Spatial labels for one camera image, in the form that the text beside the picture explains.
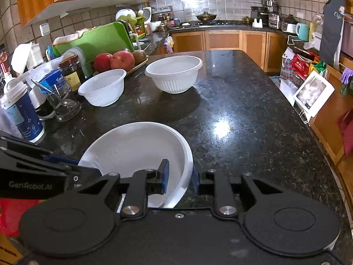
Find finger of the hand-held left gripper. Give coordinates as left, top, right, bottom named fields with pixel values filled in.
left=0, top=136, right=80, bottom=169
left=0, top=152, right=102, bottom=184

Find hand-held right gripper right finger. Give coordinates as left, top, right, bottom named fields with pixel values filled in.
left=192, top=167, right=283, bottom=218

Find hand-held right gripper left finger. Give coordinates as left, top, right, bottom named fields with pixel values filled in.
left=76, top=159, right=169, bottom=218

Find small white ribbed bowl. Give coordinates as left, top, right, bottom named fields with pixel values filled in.
left=78, top=69, right=127, bottom=107

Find clear glass cup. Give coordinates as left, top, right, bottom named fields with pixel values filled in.
left=44, top=79, right=82, bottom=123

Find blue paper cup white lid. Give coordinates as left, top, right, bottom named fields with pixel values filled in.
left=0, top=84, right=46, bottom=144

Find metal spoon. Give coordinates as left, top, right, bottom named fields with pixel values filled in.
left=31, top=79, right=77, bottom=108

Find blue tissue box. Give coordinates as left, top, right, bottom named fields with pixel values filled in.
left=39, top=69, right=66, bottom=89

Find dark sauce jar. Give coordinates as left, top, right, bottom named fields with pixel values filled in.
left=59, top=55, right=86, bottom=92

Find red apple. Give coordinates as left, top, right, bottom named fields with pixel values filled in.
left=110, top=50, right=135, bottom=71
left=93, top=53, right=113, bottom=73

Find white foam container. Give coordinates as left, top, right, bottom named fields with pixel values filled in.
left=11, top=43, right=37, bottom=76

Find fruit tray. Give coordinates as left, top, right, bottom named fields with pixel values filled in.
left=92, top=57, right=149, bottom=77

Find brown kiwi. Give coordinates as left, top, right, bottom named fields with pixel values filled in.
left=132, top=50, right=148, bottom=66

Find green cutting board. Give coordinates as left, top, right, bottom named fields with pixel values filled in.
left=52, top=21, right=135, bottom=59

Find wooden base cabinets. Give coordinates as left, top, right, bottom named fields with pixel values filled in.
left=169, top=30, right=289, bottom=74

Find white picture box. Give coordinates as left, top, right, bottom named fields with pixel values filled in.
left=293, top=70, right=335, bottom=118

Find red snack bag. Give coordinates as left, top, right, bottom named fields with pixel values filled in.
left=291, top=55, right=312, bottom=79

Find red cloth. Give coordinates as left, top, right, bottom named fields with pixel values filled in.
left=336, top=109, right=353, bottom=157

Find dishes in rack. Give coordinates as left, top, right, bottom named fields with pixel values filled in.
left=115, top=9, right=137, bottom=21

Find wok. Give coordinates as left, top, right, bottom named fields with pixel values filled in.
left=196, top=11, right=217, bottom=21

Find black coffee machine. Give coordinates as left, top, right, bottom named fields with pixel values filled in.
left=250, top=6, right=270, bottom=25

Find teal kettle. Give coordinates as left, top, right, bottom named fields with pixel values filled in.
left=296, top=23, right=310, bottom=43

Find purple rubber gloves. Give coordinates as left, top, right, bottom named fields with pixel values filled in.
left=340, top=68, right=353, bottom=85

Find dark apron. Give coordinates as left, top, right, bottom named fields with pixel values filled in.
left=320, top=0, right=347, bottom=71

